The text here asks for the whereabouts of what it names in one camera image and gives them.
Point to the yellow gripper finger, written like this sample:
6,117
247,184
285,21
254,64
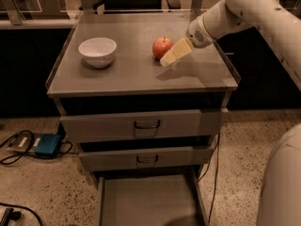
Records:
180,49

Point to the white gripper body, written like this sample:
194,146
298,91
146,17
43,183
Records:
198,34

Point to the red apple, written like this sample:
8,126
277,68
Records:
161,46

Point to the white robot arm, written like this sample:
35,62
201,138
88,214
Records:
280,197

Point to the grey metal drawer cabinet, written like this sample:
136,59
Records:
136,82

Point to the grey top drawer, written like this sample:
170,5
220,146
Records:
144,125

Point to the grey middle drawer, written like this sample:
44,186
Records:
146,158

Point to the grey open bottom drawer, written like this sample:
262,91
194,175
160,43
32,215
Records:
165,200

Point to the white ceramic bowl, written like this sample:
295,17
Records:
98,52

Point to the blue box on floor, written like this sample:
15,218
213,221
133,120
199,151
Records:
48,145

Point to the silver flat device on floor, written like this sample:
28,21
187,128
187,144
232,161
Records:
24,142

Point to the black device bottom left corner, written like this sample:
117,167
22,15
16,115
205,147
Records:
9,214

